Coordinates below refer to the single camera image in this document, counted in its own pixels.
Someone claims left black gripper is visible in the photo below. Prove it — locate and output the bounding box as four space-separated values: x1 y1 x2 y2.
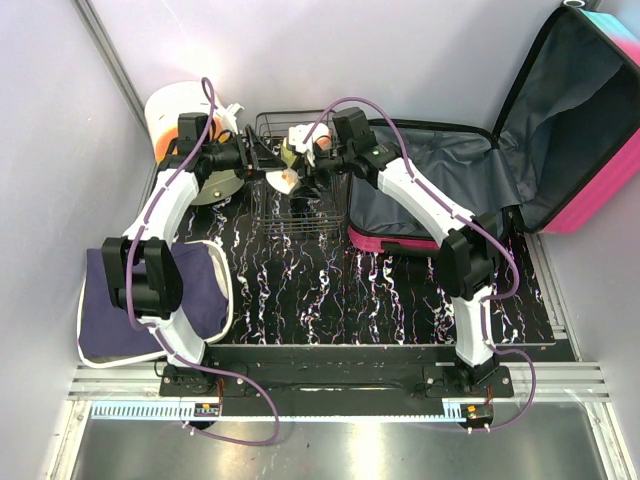
202 126 286 182

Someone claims purple garment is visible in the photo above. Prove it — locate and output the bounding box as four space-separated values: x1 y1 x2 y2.
78 241 230 361

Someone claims white rectangular tray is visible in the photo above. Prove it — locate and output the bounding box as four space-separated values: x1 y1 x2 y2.
75 239 235 370

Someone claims pink teal cartoon suitcase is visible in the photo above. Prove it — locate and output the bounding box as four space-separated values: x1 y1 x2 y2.
371 6 639 234

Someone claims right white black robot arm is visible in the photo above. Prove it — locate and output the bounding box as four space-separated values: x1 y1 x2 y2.
297 107 501 397

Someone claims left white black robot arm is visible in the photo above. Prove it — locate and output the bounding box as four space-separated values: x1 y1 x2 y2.
101 112 286 396

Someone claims yellow faceted cup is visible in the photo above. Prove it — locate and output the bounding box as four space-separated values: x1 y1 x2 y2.
280 137 298 169

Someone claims pink ribbed cup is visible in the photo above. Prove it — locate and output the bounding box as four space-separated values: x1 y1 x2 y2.
312 123 332 151

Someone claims black object in basket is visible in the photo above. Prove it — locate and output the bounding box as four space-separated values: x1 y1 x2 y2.
290 181 319 213

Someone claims black marble pattern mat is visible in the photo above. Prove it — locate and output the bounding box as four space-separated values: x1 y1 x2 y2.
149 135 557 347

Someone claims black wire basket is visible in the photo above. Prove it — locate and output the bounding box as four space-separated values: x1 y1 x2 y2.
251 109 349 240

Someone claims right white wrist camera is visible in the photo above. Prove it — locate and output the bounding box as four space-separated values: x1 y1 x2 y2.
287 124 315 166

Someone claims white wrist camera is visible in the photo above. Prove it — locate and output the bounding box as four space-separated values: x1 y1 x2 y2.
214 103 244 134
287 124 315 166

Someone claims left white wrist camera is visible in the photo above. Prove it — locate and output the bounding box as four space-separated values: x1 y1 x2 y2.
214 103 244 134

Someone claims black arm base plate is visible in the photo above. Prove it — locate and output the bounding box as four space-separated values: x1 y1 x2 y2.
159 343 516 399

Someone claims aluminium frame rail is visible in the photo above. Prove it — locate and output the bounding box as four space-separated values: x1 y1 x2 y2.
67 363 609 423

